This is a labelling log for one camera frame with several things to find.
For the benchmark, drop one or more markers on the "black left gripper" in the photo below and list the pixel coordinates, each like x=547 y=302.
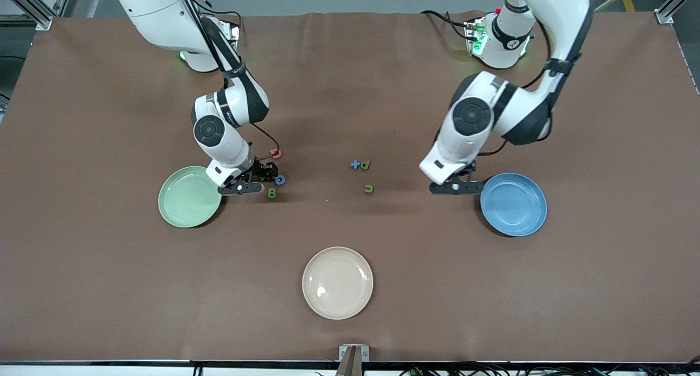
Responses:
x=470 y=168

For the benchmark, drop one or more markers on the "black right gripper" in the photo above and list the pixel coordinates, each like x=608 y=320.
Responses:
x=261 y=172

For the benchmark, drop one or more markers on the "red foam letter Q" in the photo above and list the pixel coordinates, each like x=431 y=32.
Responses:
x=277 y=154

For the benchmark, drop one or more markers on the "blue foam letter G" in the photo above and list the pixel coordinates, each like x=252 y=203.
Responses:
x=280 y=180

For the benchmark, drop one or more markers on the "green foam letter B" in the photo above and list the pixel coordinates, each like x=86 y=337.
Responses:
x=272 y=193

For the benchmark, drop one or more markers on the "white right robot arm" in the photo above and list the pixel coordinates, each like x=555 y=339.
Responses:
x=158 y=15

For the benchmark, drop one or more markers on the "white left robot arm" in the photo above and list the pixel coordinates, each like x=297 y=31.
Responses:
x=571 y=15

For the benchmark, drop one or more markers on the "blue plate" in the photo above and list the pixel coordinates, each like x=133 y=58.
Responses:
x=514 y=206

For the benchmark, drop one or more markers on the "green plate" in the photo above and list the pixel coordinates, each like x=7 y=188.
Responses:
x=186 y=201

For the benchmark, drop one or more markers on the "beige plate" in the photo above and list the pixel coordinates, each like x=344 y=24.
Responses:
x=337 y=283

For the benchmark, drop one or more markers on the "brown table cover sheet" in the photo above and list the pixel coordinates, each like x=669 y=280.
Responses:
x=109 y=288

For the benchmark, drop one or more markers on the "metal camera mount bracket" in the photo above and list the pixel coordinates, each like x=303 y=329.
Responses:
x=354 y=354

